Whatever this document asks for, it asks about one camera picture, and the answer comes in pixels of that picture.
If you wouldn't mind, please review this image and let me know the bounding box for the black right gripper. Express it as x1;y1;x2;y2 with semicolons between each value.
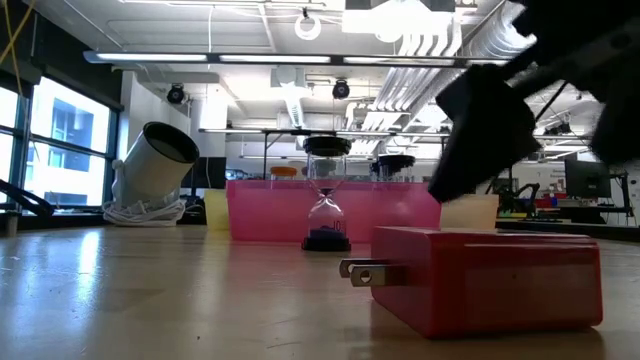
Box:
427;0;640;204

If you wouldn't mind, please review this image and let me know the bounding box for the black cap hourglass blue sand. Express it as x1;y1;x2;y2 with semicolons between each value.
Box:
301;135;353;253

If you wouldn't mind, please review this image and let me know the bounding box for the black computer monitor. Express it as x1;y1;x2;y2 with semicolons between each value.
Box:
180;156;228;190
564;158;613;199

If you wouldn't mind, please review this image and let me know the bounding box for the black background desk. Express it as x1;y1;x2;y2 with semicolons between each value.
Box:
529;197;640;241

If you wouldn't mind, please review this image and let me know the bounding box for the red translucent plastic bin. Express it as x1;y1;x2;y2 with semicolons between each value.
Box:
226;179;442;245

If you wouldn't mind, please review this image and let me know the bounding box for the yellow translucent plastic bin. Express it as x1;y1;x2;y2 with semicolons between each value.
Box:
203;188;230;232

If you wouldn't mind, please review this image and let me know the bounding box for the rig light bar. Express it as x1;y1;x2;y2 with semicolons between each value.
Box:
82;48;511;69

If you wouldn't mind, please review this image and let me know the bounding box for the silver ventilation duct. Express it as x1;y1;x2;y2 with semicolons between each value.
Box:
409;0;539;116

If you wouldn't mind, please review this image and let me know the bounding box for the red wall charger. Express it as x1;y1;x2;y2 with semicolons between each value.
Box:
338;225;605;342

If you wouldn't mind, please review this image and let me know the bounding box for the white ceiling ring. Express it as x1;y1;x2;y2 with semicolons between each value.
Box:
293;12;323;41

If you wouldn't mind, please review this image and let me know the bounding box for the coiled white cable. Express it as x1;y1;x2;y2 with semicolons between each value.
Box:
102;198;189;228

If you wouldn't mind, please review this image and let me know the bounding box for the thin yellow hanging cable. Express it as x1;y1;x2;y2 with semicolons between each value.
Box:
0;0;35;101

